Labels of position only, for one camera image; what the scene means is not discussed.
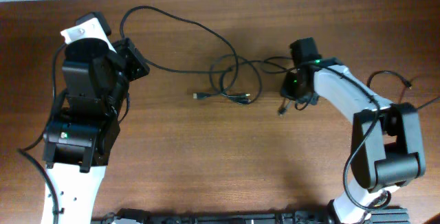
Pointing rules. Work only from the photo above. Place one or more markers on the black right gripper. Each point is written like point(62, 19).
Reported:
point(284, 91)

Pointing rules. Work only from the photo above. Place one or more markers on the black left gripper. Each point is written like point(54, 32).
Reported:
point(123, 56)

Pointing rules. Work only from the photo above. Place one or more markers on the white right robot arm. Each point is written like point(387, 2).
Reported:
point(387, 150)

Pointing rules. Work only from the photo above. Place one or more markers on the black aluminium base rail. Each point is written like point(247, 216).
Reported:
point(240, 217)

